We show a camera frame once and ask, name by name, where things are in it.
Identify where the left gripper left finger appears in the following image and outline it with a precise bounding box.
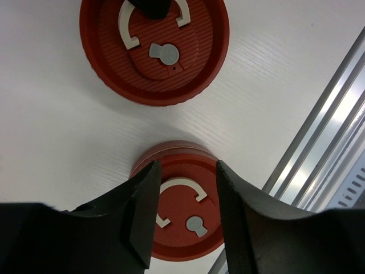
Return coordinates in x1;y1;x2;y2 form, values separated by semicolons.
1;161;161;273

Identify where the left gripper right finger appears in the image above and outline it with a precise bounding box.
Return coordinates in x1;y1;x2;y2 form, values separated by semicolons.
216;161;364;273

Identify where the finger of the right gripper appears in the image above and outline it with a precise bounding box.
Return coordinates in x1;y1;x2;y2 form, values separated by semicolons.
129;0;172;20

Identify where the red lid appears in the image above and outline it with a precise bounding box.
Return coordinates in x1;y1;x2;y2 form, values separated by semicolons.
130;140;224;261
79;1;229;106

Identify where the aluminium rail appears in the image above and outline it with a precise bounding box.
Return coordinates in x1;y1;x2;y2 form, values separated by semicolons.
210;33;364;273

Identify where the slotted cable duct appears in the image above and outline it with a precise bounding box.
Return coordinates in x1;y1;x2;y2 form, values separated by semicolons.
325;167;364;210

